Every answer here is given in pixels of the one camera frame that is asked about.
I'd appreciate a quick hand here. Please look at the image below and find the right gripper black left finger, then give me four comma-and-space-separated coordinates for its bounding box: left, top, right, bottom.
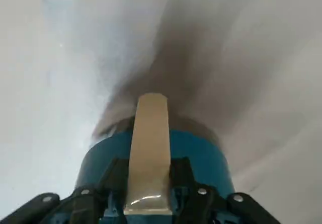
0, 157, 130, 224

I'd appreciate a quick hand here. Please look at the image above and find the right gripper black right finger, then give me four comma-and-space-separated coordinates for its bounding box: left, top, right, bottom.
170, 156, 322, 224

